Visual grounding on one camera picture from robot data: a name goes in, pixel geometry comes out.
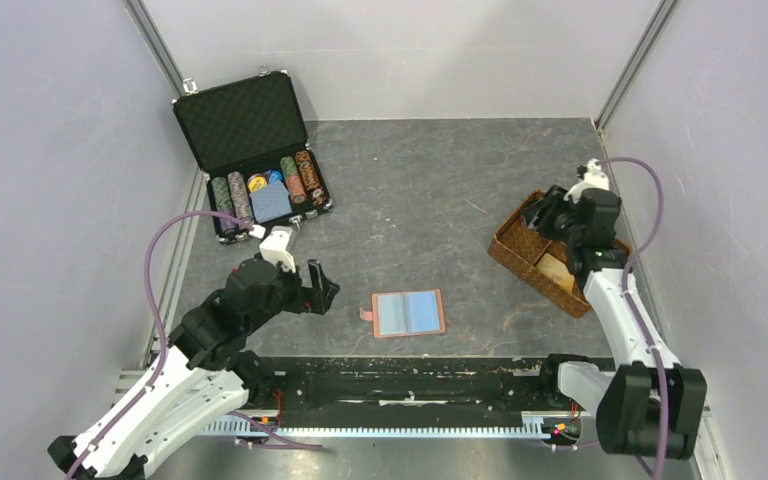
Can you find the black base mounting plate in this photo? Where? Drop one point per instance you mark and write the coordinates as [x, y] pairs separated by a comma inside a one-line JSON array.
[[414, 394]]

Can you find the brown wicker divided basket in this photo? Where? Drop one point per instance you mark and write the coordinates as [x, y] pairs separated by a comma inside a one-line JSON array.
[[566, 249]]

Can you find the brown orange chip stack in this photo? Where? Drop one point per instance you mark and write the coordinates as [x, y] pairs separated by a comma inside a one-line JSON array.
[[310, 178]]

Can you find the brown leather card holder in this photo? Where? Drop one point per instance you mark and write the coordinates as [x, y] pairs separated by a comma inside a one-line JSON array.
[[404, 314]]

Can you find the black poker chip case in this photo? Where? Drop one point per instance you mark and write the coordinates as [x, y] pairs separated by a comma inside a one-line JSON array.
[[247, 126]]

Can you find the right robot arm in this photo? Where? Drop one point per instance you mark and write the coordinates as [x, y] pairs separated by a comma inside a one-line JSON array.
[[651, 405]]

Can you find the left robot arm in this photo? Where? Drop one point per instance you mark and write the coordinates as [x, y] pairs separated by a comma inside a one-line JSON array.
[[204, 373]]

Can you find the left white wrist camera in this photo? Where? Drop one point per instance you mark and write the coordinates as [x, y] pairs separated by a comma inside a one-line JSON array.
[[275, 245]]

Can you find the blue playing card deck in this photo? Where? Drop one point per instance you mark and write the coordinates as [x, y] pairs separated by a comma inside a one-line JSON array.
[[270, 202]]

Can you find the gold card in basket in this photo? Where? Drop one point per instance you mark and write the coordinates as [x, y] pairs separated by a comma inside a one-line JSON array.
[[557, 271]]

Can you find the green purple chip stack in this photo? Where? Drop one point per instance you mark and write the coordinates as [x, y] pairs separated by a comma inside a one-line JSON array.
[[223, 202]]

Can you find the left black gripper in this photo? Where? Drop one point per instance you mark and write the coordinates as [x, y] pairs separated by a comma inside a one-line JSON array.
[[323, 287]]

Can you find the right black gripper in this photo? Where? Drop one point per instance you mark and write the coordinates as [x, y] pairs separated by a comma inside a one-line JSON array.
[[538, 214]]

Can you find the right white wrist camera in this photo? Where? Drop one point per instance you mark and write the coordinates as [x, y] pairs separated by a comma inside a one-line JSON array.
[[591, 176]]

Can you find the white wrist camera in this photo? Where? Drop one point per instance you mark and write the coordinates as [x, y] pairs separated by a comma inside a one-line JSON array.
[[275, 245], [591, 176]]

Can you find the green red chip stack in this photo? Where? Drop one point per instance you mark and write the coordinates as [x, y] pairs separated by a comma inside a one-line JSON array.
[[293, 180]]

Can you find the grey purple chip stack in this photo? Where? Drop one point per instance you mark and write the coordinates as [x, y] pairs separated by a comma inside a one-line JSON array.
[[239, 196]]

